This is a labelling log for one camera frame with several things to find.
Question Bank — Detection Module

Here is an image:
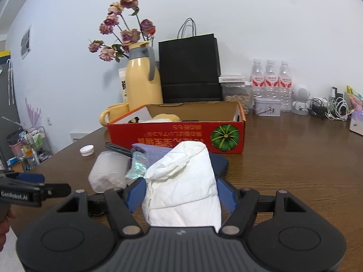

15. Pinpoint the white paper bag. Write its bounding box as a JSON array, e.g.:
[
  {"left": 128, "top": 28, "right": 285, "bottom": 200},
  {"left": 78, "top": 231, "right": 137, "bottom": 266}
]
[{"left": 142, "top": 141, "right": 221, "bottom": 231}]

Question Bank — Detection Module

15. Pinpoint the purple knitted cloth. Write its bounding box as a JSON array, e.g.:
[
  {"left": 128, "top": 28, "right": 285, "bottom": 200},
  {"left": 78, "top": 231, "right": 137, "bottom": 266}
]
[{"left": 132, "top": 143, "right": 172, "bottom": 168}]

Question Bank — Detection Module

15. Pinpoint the white milk carton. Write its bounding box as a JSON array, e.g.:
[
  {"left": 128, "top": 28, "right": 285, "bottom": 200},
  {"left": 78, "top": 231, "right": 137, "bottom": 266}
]
[{"left": 118, "top": 68, "right": 128, "bottom": 102}]

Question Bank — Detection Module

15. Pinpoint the left water bottle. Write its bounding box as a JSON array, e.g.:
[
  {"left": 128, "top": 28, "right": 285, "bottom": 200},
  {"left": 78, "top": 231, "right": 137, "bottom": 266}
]
[{"left": 250, "top": 59, "right": 265, "bottom": 100}]

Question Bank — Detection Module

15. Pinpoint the water bottle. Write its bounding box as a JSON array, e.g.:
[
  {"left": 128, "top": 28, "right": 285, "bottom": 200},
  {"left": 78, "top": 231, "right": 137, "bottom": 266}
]
[
  {"left": 250, "top": 59, "right": 265, "bottom": 100},
  {"left": 279, "top": 61, "right": 292, "bottom": 112},
  {"left": 264, "top": 60, "right": 279, "bottom": 99}
]

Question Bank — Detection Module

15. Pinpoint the white flat box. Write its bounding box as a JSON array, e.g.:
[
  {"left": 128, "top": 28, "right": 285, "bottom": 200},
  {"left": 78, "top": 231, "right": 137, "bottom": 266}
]
[{"left": 218, "top": 75, "right": 245, "bottom": 84}]

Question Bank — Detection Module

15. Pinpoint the purple white small box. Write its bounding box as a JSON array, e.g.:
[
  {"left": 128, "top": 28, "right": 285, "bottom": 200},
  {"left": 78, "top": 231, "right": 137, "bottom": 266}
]
[{"left": 349, "top": 110, "right": 363, "bottom": 136}]

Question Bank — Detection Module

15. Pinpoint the dried pink rose bouquet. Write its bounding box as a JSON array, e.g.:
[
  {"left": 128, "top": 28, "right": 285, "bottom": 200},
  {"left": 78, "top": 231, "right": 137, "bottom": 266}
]
[{"left": 88, "top": 0, "right": 156, "bottom": 62}]

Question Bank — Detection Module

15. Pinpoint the middle water bottle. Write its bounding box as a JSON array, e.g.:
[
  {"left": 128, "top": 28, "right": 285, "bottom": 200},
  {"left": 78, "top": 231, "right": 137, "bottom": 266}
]
[{"left": 264, "top": 60, "right": 279, "bottom": 99}]

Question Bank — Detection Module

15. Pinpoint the white bottle cap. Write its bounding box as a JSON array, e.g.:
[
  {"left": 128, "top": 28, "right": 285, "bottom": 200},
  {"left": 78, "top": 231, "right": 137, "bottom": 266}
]
[{"left": 79, "top": 144, "right": 94, "bottom": 157}]

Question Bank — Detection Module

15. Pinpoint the yellow thermos jug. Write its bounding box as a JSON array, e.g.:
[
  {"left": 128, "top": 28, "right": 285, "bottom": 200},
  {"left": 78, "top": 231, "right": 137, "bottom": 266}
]
[{"left": 125, "top": 41, "right": 163, "bottom": 111}]

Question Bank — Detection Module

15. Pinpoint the right water bottle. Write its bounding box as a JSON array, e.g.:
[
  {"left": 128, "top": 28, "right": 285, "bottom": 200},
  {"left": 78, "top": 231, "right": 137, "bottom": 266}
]
[{"left": 279, "top": 61, "right": 292, "bottom": 112}]

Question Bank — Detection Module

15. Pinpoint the black paper shopping bag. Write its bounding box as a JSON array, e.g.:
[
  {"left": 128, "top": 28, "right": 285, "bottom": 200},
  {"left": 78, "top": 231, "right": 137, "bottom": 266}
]
[{"left": 159, "top": 17, "right": 222, "bottom": 103}]

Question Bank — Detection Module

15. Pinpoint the translucent plastic bottle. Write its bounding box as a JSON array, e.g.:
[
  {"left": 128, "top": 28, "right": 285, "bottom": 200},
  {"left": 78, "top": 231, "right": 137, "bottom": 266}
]
[{"left": 88, "top": 151, "right": 130, "bottom": 193}]

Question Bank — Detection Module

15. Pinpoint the dark blue flat pad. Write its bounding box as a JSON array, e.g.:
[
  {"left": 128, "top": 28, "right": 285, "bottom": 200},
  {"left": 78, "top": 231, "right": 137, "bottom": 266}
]
[{"left": 209, "top": 152, "right": 229, "bottom": 177}]

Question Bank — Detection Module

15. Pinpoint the person's left hand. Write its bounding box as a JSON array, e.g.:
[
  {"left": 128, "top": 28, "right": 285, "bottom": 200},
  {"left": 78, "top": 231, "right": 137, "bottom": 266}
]
[{"left": 0, "top": 209, "right": 15, "bottom": 252}]

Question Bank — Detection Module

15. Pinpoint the white decorated tin box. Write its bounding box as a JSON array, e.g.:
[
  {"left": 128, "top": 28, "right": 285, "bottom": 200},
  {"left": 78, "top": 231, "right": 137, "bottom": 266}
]
[{"left": 253, "top": 97, "right": 281, "bottom": 117}]

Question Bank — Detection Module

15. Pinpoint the iridescent plastic bag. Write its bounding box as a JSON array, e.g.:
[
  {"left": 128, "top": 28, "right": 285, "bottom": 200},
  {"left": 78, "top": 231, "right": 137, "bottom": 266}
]
[{"left": 125, "top": 151, "right": 148, "bottom": 180}]

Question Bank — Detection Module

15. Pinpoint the wire storage rack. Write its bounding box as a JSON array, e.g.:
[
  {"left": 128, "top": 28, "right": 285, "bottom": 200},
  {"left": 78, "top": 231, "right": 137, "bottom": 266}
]
[{"left": 6, "top": 126, "right": 52, "bottom": 172}]

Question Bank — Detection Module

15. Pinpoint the red cardboard box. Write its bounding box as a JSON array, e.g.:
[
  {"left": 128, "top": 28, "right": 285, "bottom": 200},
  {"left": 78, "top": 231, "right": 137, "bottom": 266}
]
[{"left": 108, "top": 101, "right": 246, "bottom": 153}]

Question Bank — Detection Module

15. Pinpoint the yellow ceramic mug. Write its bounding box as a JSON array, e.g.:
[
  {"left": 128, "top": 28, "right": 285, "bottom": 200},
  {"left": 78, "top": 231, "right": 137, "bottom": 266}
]
[{"left": 99, "top": 102, "right": 129, "bottom": 126}]

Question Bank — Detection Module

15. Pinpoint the tangle of charger cables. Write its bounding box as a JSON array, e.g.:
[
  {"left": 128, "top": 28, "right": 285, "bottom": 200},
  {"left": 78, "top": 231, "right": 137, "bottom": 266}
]
[{"left": 307, "top": 87, "right": 353, "bottom": 122}]

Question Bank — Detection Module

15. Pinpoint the grey refrigerator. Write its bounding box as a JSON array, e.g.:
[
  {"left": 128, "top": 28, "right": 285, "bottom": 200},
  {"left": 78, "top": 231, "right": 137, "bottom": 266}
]
[{"left": 0, "top": 51, "right": 20, "bottom": 167}]

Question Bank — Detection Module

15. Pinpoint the clear jar of seeds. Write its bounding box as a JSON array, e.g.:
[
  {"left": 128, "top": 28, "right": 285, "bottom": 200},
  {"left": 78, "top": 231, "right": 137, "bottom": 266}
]
[{"left": 221, "top": 82, "right": 251, "bottom": 115}]

